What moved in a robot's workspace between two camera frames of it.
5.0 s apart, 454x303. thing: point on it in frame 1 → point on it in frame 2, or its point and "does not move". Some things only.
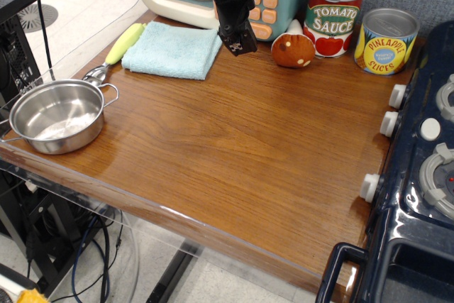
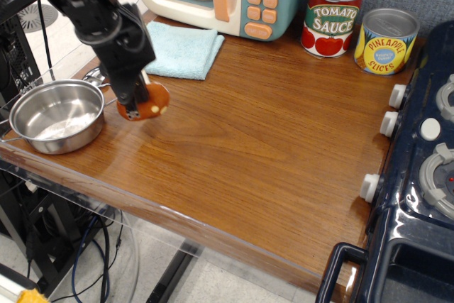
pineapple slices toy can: x=385 y=41 does not move
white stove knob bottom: x=368 y=190 does not move
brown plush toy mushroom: x=293 y=48 → x=157 y=104
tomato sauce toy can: x=333 y=13 does not move
